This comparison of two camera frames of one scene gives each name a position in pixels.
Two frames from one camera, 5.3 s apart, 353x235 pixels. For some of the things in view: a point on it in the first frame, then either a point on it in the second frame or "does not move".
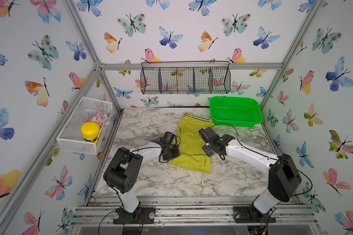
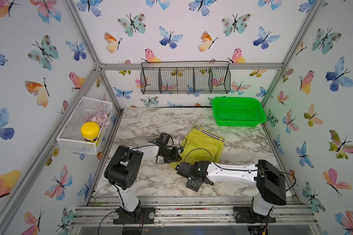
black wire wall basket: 185,77 does not move
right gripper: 206,151 to 190,185
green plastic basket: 240,112 does not move
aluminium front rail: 194,210 does not move
